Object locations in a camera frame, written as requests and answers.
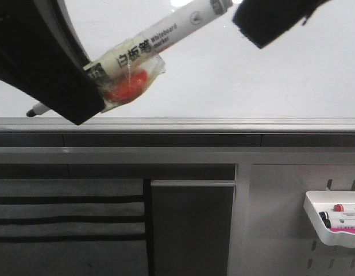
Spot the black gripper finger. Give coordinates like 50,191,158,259
233,0,326,49
0,1,105,125

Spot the white whiteboard marker with tape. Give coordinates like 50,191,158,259
26,0,234,117

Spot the grey fabric pocket organizer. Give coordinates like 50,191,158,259
0,179,153,275

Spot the red capped marker in tray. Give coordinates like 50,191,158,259
333,204,355,212

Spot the black capped marker upper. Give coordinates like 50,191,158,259
318,211,355,221

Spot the black capped marker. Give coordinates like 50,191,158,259
318,211,355,221
322,218,355,229

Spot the black capped marker lower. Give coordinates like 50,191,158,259
322,218,355,229

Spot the white plastic marker tray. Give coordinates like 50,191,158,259
303,190,355,249

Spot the dark grey cabinet panel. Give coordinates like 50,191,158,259
152,185,234,275

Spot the grey pegboard panel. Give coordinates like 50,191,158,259
228,164,355,275

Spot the pink eraser in tray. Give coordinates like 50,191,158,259
330,227,355,233

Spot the white whiteboard with aluminium frame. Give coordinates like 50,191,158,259
0,0,355,133

